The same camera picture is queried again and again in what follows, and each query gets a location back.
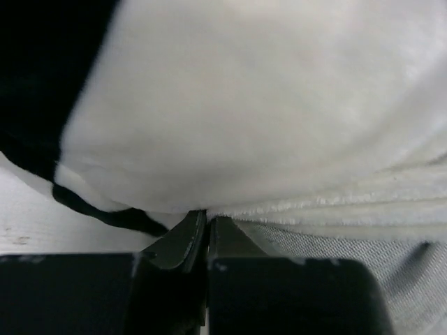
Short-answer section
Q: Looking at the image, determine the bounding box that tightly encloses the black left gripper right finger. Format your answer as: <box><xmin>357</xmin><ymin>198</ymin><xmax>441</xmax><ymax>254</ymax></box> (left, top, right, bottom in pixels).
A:
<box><xmin>208</xmin><ymin>218</ymin><xmax>395</xmax><ymax>335</ymax></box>

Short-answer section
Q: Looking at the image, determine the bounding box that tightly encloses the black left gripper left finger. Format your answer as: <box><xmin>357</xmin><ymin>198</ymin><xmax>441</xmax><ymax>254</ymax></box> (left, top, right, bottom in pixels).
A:
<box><xmin>1</xmin><ymin>211</ymin><xmax>207</xmax><ymax>334</ymax></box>

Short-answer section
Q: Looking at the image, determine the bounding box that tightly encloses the black white checkered pillowcase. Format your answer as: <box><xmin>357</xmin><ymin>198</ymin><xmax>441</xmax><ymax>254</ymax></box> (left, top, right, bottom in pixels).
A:
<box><xmin>1</xmin><ymin>1</ymin><xmax>446</xmax><ymax>241</ymax></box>

